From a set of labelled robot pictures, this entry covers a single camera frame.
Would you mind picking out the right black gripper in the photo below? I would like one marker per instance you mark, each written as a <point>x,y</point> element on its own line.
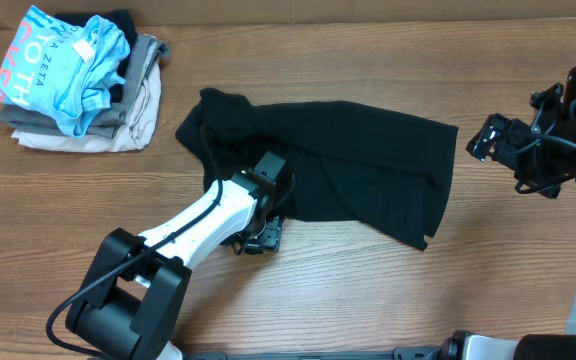
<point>513,134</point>

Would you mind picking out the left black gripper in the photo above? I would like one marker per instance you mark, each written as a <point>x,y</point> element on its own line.
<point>270,236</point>

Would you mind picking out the black t-shirt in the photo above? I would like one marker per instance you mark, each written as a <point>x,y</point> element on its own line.
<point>347,161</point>

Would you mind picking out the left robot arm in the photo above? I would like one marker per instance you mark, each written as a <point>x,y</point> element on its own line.
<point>129,301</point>

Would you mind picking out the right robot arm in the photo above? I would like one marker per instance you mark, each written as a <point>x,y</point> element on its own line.
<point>464,345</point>

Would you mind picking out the folded beige garment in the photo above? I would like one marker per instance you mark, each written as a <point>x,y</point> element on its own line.
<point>136,134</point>

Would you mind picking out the folded grey garment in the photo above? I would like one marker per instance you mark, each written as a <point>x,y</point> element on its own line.
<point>145,53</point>

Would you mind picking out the light blue printed t-shirt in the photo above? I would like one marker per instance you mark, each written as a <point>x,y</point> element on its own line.
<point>61,70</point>

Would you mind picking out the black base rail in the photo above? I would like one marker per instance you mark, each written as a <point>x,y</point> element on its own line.
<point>398,353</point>

